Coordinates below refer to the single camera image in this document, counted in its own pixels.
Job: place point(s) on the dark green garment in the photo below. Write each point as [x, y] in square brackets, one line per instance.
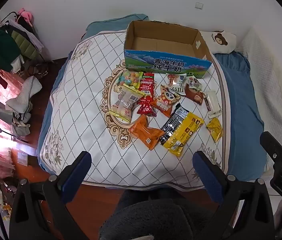
[3, 47]

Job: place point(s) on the white and blue snack packet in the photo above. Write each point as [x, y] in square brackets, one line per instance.
[177, 82]

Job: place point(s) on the white bear-print pillow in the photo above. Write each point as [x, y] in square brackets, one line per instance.
[220, 42]

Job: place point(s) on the person's dark fleece pants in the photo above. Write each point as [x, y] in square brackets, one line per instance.
[151, 217]

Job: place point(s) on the large yellow snack packet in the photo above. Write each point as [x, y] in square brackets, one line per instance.
[184, 135]

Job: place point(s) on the orange panda snack packet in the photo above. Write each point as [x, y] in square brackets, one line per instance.
[164, 101]

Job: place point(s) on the small red snack packet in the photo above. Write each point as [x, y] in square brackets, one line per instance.
[146, 108]

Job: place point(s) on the clear yellow-edged bread packet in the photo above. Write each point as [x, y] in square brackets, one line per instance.
[124, 105]

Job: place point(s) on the plain orange snack packet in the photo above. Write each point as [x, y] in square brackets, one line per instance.
[144, 132]

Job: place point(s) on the white diamond-pattern quilt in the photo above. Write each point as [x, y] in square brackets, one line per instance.
[81, 92]

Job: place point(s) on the white wall switch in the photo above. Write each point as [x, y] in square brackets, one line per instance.
[199, 5]

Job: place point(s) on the colorful candy packet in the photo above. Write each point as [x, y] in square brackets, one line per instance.
[129, 78]

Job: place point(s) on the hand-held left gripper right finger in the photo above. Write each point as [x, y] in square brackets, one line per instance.
[205, 175]

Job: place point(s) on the blue bedsheet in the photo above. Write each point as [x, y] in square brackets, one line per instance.
[238, 92]

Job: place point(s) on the small tan floor box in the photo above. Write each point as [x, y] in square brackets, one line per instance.
[26, 158]

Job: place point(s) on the printed cardboard box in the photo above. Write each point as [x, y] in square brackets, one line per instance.
[156, 63]

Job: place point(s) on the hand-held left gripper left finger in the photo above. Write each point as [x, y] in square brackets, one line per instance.
[77, 177]

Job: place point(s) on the blue pillow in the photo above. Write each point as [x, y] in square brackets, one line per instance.
[106, 27]

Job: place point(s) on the white bar snack packet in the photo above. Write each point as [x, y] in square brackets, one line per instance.
[213, 105]

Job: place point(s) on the white and green snack packet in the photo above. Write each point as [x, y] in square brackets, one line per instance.
[193, 82]

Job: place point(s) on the pink plush toy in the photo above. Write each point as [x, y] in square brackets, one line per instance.
[26, 15]

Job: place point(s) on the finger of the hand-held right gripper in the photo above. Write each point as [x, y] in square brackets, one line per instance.
[264, 138]

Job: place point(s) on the small yellow snack packet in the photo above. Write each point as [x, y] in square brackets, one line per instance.
[215, 130]

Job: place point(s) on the red rectangular snack packet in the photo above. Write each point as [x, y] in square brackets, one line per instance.
[147, 85]

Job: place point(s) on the brown snack packet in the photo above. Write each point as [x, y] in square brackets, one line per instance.
[194, 96]

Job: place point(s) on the grey cloth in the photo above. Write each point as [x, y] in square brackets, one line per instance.
[24, 95]

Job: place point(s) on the white textured blanket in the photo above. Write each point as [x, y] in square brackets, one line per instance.
[268, 67]

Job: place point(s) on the olive quilted jacket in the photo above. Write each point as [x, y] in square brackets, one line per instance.
[24, 43]

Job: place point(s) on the black snack packet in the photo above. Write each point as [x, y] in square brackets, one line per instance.
[172, 125]

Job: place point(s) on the black clothes rack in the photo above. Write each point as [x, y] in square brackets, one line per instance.
[37, 45]

